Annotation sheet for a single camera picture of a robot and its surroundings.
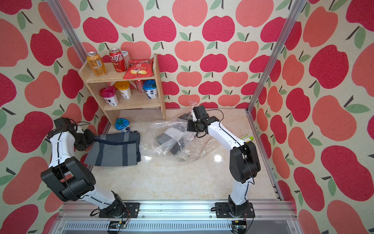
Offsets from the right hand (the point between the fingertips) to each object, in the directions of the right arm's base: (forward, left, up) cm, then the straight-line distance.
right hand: (189, 128), depth 91 cm
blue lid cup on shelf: (+18, +27, +17) cm, 36 cm away
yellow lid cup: (+16, +44, +17) cm, 49 cm away
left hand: (-15, +54, +3) cm, 56 cm away
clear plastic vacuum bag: (-10, -4, -6) cm, 13 cm away
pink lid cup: (+9, +51, +17) cm, 55 cm away
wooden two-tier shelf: (+16, +31, +7) cm, 36 cm away
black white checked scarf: (-5, +10, -6) cm, 12 cm away
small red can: (+23, +37, +14) cm, 46 cm away
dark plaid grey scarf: (-15, +46, -7) cm, 49 cm away
